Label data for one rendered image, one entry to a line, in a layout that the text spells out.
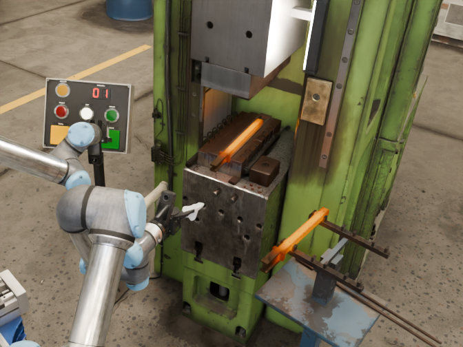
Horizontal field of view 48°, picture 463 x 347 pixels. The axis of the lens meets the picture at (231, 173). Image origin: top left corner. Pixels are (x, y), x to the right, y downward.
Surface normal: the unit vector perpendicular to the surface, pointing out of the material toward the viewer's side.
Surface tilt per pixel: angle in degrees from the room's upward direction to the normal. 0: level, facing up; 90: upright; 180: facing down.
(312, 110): 90
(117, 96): 60
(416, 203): 0
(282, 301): 0
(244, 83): 90
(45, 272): 0
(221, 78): 90
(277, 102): 90
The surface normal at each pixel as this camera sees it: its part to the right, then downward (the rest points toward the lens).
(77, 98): 0.01, 0.07
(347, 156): -0.44, 0.48
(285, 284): 0.07, -0.82
